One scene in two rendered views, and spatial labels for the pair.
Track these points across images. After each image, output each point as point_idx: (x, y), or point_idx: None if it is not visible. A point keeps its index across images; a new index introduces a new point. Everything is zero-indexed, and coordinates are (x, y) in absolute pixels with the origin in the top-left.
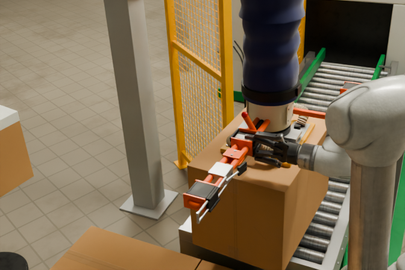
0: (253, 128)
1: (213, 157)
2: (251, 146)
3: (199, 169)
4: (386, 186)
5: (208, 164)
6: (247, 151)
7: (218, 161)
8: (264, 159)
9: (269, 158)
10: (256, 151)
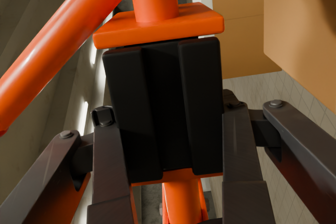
0: (94, 11)
1: None
2: (158, 182)
3: (279, 66)
4: None
5: (284, 39)
6: (181, 198)
7: (295, 4)
8: (294, 180)
9: (314, 179)
10: (213, 152)
